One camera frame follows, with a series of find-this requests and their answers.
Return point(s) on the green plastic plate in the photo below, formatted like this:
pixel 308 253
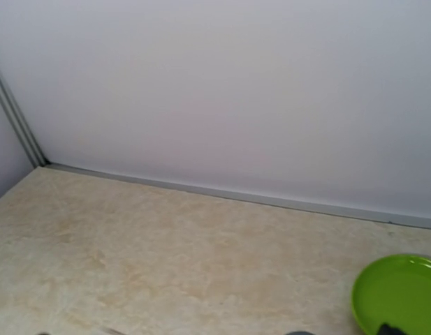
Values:
pixel 394 290

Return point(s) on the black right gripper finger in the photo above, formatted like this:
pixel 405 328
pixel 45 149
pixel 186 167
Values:
pixel 386 329

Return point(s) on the left aluminium corner post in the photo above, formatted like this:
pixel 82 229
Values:
pixel 20 126

